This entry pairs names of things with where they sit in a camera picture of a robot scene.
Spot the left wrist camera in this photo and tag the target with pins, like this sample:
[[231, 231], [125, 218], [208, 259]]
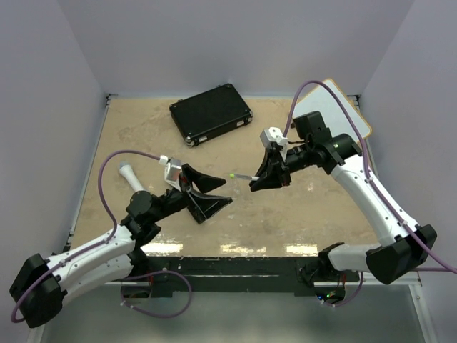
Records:
[[172, 173]]

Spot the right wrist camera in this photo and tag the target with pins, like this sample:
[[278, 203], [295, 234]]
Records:
[[273, 135]]

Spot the white marker pen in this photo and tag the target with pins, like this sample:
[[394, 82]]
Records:
[[246, 177]]

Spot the aluminium table frame rail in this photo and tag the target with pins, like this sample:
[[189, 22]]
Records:
[[410, 278]]

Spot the orange framed whiteboard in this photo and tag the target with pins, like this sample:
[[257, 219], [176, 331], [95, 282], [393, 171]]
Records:
[[320, 100]]

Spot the black hard case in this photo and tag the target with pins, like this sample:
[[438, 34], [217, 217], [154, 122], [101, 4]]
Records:
[[210, 114]]

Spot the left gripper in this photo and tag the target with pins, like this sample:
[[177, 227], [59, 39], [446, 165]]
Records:
[[201, 204]]

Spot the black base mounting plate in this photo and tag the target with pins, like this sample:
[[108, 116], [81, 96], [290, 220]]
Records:
[[294, 275]]

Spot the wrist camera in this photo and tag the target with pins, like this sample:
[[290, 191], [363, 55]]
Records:
[[172, 173], [273, 135]]

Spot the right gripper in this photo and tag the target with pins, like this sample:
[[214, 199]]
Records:
[[273, 171]]

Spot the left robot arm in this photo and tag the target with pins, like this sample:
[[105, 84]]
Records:
[[43, 286]]

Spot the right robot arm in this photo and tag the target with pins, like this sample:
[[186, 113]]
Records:
[[403, 244]]

